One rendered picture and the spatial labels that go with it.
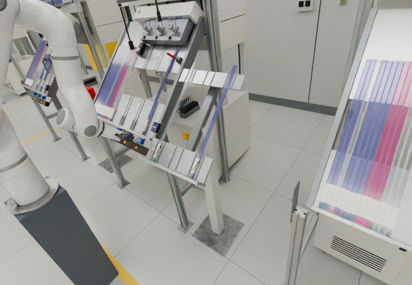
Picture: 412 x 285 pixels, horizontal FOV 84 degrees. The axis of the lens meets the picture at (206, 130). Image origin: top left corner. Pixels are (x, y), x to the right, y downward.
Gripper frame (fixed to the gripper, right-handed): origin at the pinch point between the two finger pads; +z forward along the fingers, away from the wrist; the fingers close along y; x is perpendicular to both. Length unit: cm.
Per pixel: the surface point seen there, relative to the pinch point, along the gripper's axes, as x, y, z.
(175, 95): 28.6, 10.1, 11.5
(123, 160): -31, -90, 76
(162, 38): 57, -8, 4
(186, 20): 68, 5, 4
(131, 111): 13.2, -17.5, 10.2
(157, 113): 17.1, 4.0, 10.2
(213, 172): -2.0, 35.8, 32.5
